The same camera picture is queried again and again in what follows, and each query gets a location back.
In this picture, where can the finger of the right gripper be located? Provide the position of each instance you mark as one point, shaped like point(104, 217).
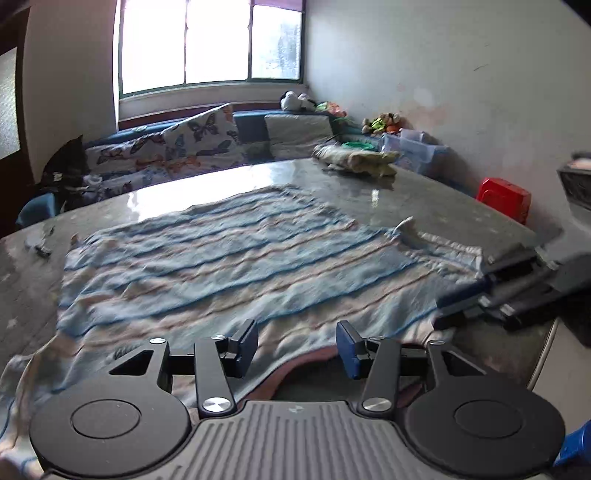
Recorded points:
point(481, 300)
point(517, 262)

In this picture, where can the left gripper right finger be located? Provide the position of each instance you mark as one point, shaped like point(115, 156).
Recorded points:
point(377, 362)

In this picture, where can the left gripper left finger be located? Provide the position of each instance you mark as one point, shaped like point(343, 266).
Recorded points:
point(218, 358)

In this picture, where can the blue striped knit garment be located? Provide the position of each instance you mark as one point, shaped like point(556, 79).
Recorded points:
point(276, 255)

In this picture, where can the red plastic stool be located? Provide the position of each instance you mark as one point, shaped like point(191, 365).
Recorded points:
point(506, 198)

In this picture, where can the clear plastic storage box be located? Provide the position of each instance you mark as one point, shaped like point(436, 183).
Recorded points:
point(418, 151)

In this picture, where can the rolled floral cloth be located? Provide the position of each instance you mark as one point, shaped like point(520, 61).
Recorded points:
point(357, 161)

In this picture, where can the colourful plush toys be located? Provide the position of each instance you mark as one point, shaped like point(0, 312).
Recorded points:
point(385, 123)

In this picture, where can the long butterfly cushion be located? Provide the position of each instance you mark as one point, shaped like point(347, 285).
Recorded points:
point(154, 159)

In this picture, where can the green bowl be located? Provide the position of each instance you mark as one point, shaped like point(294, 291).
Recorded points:
point(360, 145)

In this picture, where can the grey star quilted table cover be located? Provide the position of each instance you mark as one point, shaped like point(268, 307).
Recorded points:
point(29, 285)

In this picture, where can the black pen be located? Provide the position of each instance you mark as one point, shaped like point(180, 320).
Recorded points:
point(36, 241)

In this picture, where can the blue sofa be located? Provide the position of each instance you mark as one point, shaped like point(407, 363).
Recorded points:
point(252, 134)

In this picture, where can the large butterfly pillow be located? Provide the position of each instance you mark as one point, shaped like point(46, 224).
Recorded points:
point(210, 135)

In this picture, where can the grey plain pillow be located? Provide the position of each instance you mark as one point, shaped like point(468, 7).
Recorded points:
point(295, 136)

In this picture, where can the black bag on sofa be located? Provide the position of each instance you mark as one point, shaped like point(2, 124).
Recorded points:
point(63, 177)

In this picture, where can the dark wooden door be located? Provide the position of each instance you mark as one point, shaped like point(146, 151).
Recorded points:
point(17, 180)

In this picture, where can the white plush toy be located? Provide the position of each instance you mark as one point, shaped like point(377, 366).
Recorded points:
point(293, 102)

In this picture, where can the window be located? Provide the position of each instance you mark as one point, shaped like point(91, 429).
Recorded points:
point(175, 44)

